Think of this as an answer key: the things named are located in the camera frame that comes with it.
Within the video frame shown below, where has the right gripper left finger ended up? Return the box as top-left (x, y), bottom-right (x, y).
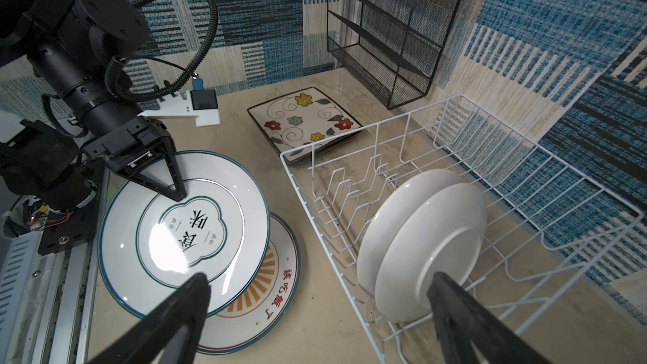
top-left (91, 273), bottom-right (211, 363)

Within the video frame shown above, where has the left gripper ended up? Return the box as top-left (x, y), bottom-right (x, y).
top-left (81, 116), bottom-right (186, 200)

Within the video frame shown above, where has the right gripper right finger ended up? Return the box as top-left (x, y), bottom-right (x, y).
top-left (426, 271), bottom-right (548, 363)

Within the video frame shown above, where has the white round plate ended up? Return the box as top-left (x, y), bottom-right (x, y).
top-left (98, 151), bottom-right (270, 318)
top-left (374, 183), bottom-right (488, 322)
top-left (357, 169), bottom-right (462, 296)
top-left (197, 213), bottom-right (301, 356)

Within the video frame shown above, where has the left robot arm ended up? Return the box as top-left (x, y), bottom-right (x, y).
top-left (1, 0), bottom-right (193, 201)

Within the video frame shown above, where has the black mesh shelf rack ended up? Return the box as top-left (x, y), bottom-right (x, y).
top-left (326, 0), bottom-right (462, 111)

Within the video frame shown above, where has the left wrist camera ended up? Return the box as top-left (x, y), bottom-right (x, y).
top-left (140, 78), bottom-right (221, 127)

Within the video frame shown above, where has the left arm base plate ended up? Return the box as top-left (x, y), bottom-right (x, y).
top-left (38, 160), bottom-right (106, 255)

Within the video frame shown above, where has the aluminium mounting rail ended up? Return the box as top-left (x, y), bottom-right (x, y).
top-left (0, 171), bottom-right (110, 364)

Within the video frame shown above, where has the white wire dish rack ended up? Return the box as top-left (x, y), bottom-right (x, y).
top-left (281, 96), bottom-right (646, 363)

